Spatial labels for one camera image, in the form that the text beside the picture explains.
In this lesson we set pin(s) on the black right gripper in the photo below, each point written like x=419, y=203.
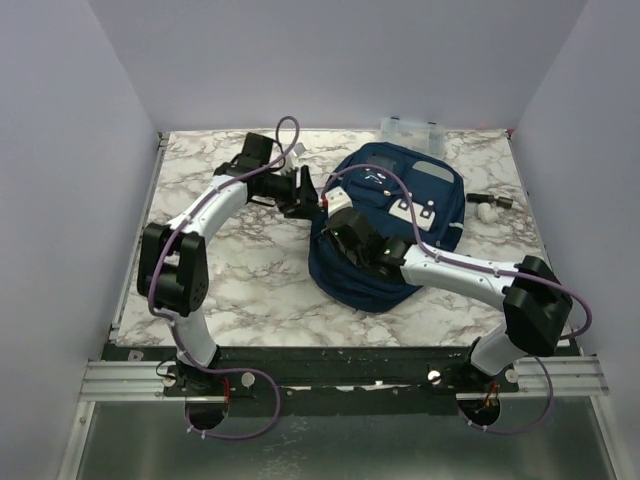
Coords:
x=329, y=232

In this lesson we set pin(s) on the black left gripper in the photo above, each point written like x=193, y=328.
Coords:
x=302, y=202

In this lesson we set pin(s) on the navy blue student backpack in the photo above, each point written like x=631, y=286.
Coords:
x=437, y=191

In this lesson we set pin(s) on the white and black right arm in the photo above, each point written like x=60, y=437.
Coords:
x=535, y=308

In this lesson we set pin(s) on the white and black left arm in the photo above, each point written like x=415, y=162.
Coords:
x=173, y=272

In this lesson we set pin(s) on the clear plastic screw organiser box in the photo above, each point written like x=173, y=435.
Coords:
x=425, y=137

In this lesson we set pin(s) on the black and white cylinder tool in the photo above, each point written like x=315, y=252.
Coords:
x=488, y=206

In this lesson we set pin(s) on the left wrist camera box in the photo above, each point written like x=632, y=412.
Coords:
x=295, y=157

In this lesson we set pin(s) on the aluminium front mounting rail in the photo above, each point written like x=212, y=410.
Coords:
x=339, y=413

